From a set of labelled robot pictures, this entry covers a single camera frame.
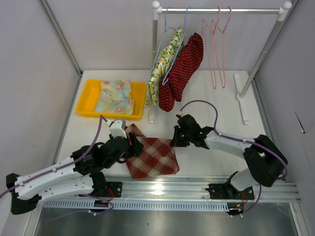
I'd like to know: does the red plaid skirt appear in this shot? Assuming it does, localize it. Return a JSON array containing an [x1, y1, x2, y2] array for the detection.
[[126, 124, 180, 179]]

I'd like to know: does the pink wire hanger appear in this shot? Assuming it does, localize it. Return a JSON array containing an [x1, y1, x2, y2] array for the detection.
[[202, 8, 221, 89], [216, 6, 232, 89]]

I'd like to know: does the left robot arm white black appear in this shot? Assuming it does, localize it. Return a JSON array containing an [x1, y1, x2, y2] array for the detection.
[[6, 132, 144, 215]]

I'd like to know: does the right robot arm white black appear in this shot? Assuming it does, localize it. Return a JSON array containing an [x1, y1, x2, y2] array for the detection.
[[170, 115, 288, 199]]

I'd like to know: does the red polka dot skirt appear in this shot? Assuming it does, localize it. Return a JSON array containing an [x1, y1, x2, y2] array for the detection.
[[158, 33, 204, 112]]

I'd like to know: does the lemon print skirt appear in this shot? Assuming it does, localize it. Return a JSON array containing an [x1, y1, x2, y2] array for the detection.
[[145, 28, 184, 108]]

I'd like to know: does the pastel floral cloth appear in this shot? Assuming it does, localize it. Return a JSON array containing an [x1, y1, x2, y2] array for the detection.
[[94, 80, 134, 115]]

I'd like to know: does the yellow plastic tray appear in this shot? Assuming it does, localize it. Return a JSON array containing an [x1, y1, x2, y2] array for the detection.
[[75, 79, 147, 120]]

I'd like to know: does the metal clothes rack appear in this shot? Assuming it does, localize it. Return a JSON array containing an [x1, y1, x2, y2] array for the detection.
[[152, 0, 293, 125]]

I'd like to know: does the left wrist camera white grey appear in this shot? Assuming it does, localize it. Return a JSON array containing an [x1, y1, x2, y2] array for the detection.
[[109, 118, 127, 138]]

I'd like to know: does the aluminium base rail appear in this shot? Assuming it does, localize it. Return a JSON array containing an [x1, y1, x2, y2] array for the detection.
[[34, 176, 301, 205]]

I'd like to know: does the slotted cable duct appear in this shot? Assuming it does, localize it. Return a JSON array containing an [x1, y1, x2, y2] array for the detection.
[[43, 199, 229, 212]]

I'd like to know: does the blue wire hanger right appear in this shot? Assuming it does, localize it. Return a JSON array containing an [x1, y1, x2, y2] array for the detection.
[[162, 6, 193, 86]]

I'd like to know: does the blue wire hanger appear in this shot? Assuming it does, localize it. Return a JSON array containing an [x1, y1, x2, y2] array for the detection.
[[150, 1, 181, 74], [162, 6, 193, 86]]

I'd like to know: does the blue wire hanger left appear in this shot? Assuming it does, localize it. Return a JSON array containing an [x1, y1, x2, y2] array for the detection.
[[150, 1, 181, 74]]

